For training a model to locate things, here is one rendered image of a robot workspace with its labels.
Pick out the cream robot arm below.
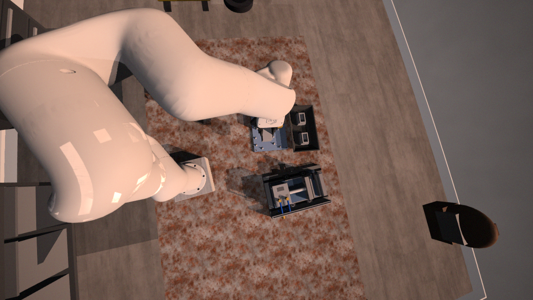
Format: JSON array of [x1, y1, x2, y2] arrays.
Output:
[[0, 7, 296, 223]]

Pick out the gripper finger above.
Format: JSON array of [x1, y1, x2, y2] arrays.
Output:
[[250, 117, 263, 136], [271, 118, 286, 135]]

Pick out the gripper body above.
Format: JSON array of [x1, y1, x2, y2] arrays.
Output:
[[256, 116, 285, 128]]

